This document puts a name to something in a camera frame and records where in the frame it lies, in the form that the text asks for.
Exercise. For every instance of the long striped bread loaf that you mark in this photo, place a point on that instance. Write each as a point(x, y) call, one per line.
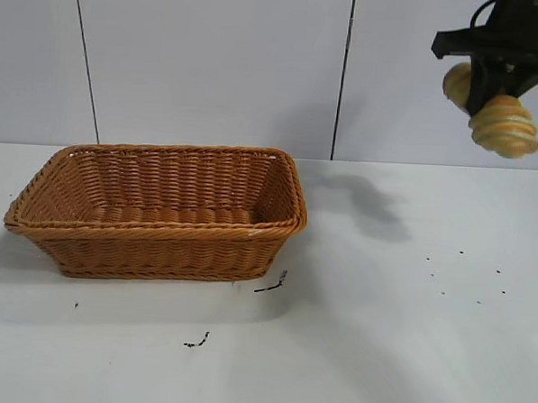
point(505, 130)

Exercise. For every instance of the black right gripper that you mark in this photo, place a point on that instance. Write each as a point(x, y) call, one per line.
point(517, 34)

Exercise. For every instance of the brown woven wicker basket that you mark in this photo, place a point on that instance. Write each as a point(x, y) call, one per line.
point(160, 214)

